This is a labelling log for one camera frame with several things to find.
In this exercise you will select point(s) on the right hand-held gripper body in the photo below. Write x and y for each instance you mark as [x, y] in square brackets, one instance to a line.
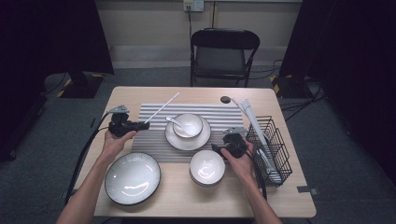
[236, 144]

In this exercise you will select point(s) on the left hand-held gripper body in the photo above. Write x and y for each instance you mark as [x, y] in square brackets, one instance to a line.
[120, 124]

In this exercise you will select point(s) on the white chopstick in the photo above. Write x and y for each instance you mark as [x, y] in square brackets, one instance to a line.
[239, 105]
[162, 107]
[252, 115]

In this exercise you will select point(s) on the white ribbed plate dark rim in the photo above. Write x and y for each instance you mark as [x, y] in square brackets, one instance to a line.
[132, 179]
[186, 144]

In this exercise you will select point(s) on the white ceramic spoon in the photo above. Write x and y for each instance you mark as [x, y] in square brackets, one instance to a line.
[266, 161]
[174, 121]

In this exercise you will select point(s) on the white bowl dark rim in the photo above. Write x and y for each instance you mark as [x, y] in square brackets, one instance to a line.
[207, 168]
[193, 123]

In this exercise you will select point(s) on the person's left hand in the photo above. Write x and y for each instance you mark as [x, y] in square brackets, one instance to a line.
[113, 146]

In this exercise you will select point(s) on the person's right hand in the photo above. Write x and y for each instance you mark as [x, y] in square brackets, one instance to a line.
[244, 166]

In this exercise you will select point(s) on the small black floor strip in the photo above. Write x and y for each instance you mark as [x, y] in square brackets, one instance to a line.
[92, 122]

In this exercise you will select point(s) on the striped brown white placemat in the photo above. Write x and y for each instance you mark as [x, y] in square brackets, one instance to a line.
[224, 115]

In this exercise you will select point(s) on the round dark table grommet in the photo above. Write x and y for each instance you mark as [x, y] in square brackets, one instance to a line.
[225, 99]

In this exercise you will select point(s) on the black stand base yellow tape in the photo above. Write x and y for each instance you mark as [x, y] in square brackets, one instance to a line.
[84, 90]
[289, 90]

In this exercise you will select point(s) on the grey round floor plate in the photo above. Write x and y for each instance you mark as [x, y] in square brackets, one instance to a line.
[51, 84]

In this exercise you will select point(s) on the grey floor tape piece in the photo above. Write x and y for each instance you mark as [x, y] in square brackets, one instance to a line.
[306, 189]

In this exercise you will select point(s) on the black folding chair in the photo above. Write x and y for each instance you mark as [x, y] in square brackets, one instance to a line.
[222, 59]

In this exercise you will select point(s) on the black curtain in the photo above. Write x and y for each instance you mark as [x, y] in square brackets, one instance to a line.
[46, 31]
[342, 46]

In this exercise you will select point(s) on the white wall socket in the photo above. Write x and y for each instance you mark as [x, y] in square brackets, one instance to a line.
[193, 4]

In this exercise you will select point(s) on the thin wall conduit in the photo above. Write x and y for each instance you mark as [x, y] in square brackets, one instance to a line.
[213, 14]

